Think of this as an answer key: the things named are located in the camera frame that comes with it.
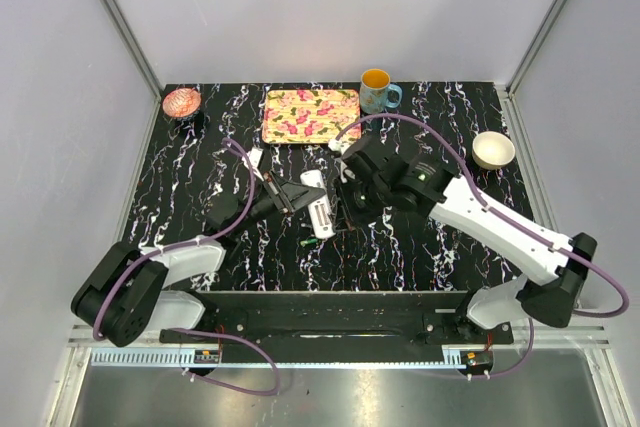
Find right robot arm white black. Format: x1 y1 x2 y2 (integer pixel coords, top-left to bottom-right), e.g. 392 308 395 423
329 136 597 343

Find cream white bowl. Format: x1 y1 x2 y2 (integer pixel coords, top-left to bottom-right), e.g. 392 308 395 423
472 131 516 170

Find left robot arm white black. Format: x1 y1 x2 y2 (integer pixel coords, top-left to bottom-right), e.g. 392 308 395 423
70 170 328 347

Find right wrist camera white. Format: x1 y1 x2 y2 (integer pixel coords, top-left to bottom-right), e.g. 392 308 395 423
328 139 351 155

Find green yellow battery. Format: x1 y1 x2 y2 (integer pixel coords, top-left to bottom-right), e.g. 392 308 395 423
300 238 318 247

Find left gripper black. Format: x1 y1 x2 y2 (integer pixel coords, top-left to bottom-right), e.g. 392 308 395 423
232 170 325 236

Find blue mug yellow inside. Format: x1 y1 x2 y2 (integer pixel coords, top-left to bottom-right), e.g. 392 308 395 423
359 68 403 114

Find red patterned bowl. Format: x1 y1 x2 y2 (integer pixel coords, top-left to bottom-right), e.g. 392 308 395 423
162 87 202 120

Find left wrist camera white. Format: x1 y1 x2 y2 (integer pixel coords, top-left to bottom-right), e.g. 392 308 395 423
241 147 264 181

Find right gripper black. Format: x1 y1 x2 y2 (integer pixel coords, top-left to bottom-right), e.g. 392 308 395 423
331 173 391 233

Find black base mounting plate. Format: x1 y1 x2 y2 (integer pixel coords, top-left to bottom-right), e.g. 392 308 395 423
159 310 515 348

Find floral yellow tray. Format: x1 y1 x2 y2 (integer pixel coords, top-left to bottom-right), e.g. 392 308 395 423
262 89 360 145

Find white remote control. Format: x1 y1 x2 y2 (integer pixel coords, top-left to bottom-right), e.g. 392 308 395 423
300 170 336 240

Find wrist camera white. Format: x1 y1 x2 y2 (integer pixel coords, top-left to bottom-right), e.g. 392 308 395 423
328 139 351 155
241 147 264 181

